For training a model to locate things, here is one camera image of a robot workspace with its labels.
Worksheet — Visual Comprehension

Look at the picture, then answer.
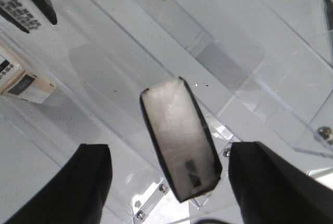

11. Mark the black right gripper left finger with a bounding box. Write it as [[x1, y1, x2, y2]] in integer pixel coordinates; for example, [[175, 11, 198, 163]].
[[6, 144, 112, 223]]

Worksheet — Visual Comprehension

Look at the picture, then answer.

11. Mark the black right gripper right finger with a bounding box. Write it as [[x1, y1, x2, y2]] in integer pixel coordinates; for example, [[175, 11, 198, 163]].
[[228, 141, 332, 223]]

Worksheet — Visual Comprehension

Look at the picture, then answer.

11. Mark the black tissue pack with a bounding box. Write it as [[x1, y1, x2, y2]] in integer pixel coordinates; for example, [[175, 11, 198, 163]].
[[139, 76, 223, 203]]

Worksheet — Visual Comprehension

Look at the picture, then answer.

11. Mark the cream product box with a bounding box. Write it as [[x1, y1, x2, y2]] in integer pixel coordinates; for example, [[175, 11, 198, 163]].
[[1, 42, 57, 103]]

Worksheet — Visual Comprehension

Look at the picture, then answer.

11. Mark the clear acrylic display shelf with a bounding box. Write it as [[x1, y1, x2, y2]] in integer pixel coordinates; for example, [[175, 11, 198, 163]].
[[1, 0, 332, 223]]

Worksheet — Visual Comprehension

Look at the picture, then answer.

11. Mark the black and white box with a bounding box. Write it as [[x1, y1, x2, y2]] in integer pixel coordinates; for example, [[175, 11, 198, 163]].
[[1, 0, 58, 33]]

